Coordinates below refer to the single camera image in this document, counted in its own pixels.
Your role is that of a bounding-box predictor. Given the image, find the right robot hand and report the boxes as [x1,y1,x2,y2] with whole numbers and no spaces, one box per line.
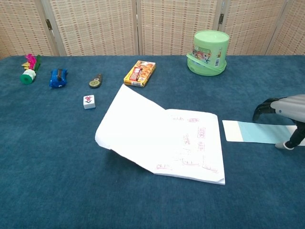
[252,94,305,150]

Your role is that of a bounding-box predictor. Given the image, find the light blue tasselled bookmark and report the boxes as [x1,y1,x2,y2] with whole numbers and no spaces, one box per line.
[222,120,305,146]

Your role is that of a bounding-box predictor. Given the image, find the yellow white paper booklet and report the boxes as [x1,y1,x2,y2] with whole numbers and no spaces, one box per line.
[94,83,226,186]

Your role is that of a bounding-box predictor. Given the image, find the dark blue carpeted table surface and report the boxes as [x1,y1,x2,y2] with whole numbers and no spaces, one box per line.
[0,55,305,229]

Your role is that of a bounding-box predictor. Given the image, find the green plastic bucket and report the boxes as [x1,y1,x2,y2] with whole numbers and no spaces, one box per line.
[186,30,230,76]

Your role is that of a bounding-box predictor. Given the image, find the yellow snack box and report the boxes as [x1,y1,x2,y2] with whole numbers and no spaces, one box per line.
[123,60,156,88]

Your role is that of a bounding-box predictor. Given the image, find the white mahjong tile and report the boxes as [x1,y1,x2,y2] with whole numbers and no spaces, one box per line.
[82,94,97,110]

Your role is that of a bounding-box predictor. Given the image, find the woven folding screen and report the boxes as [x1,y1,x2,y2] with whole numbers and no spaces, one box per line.
[0,0,305,60]

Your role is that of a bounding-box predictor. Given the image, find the colourful feather shuttlecock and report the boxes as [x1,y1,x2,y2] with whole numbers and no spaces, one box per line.
[20,53,42,85]

